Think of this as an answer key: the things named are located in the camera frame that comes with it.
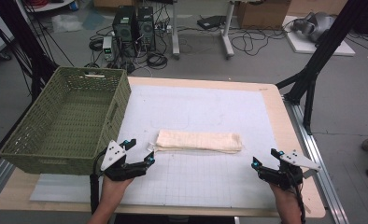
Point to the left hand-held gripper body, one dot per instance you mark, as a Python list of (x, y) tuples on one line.
[(113, 155)]

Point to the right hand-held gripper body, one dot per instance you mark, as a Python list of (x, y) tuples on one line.
[(286, 174)]

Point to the green woven basket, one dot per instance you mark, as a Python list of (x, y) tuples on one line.
[(79, 118)]

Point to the cream towel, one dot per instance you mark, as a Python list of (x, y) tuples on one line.
[(197, 140)]

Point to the person's right hand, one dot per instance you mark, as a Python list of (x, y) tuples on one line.
[(284, 196)]

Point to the person's left hand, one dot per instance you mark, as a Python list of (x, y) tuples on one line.
[(114, 189)]

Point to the white gridded mat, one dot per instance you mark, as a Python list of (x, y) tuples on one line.
[(191, 102)]

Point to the grey bench power supply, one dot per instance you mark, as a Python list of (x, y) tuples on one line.
[(108, 48)]

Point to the black metal stand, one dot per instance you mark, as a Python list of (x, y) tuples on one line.
[(322, 53), (26, 46)]

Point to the black computer tower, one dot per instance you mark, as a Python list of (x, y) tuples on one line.
[(146, 28), (124, 29)]

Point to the white floor board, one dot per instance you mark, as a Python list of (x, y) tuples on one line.
[(322, 46)]

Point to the white desk leg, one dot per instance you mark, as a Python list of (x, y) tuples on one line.
[(175, 31), (227, 31)]

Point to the grey robot head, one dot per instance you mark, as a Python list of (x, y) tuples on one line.
[(316, 26)]

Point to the large cardboard box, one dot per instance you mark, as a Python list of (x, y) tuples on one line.
[(263, 14)]

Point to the small cardboard box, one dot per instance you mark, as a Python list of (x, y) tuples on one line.
[(115, 3)]

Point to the flat black device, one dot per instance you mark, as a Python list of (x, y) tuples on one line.
[(210, 22)]

